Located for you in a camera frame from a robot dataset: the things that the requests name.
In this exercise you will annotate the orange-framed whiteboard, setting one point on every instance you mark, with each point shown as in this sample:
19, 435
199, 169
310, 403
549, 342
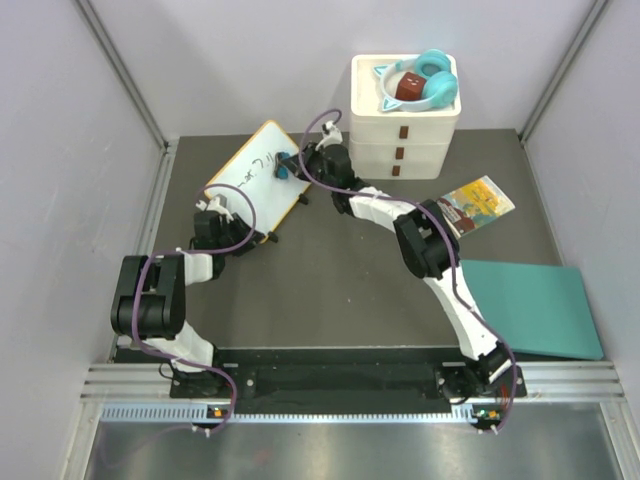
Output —
248, 185

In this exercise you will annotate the blue bone-shaped eraser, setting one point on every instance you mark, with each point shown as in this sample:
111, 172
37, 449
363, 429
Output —
285, 165

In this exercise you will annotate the white three-drawer storage box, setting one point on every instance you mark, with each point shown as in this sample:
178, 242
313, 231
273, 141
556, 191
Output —
396, 145

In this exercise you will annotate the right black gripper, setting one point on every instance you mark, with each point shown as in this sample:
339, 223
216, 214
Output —
308, 155

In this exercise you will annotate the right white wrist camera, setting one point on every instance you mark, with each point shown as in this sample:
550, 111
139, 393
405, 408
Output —
331, 135

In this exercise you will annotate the dark red cube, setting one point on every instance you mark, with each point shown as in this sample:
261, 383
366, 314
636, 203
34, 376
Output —
410, 87

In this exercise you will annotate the yellow illustrated book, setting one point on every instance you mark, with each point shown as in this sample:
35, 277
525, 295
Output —
474, 205

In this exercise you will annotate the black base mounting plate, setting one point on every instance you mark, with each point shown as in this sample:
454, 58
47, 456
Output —
345, 385

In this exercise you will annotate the aluminium front rail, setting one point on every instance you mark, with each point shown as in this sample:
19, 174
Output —
138, 393

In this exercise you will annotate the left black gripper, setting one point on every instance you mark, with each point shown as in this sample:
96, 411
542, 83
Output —
239, 225

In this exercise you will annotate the teal cat-ear headphones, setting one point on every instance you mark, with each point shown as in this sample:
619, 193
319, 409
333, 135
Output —
440, 90

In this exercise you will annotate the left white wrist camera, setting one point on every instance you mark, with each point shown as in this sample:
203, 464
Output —
216, 204

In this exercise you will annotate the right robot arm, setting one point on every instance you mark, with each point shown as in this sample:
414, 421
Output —
429, 250

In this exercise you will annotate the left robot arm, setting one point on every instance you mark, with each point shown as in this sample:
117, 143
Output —
156, 303

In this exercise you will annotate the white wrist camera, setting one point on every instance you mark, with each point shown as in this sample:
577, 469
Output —
331, 135
216, 204

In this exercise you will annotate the teal foam pad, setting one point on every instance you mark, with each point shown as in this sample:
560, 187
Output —
537, 309

